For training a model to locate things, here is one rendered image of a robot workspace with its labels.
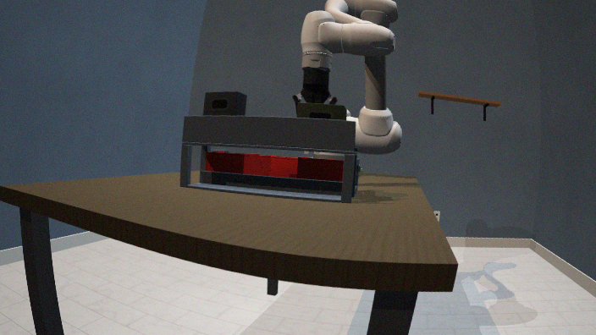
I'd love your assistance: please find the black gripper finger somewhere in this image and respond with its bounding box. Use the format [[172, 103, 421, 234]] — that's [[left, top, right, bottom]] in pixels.
[[293, 92, 312, 154], [315, 93, 338, 155]]

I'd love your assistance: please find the red open-front bin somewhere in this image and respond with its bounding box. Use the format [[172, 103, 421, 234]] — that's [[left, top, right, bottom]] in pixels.
[[206, 151, 263, 176], [260, 156, 273, 176], [269, 156, 298, 178], [297, 157, 344, 182]]

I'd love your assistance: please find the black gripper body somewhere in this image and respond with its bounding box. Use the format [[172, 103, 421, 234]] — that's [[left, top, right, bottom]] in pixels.
[[301, 69, 330, 103]]

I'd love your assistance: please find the grey metal shelf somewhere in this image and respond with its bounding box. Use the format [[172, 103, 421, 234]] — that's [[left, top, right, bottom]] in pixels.
[[180, 116, 361, 203]]

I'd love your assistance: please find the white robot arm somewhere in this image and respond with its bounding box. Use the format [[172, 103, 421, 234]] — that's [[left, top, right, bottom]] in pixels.
[[301, 0, 402, 155]]

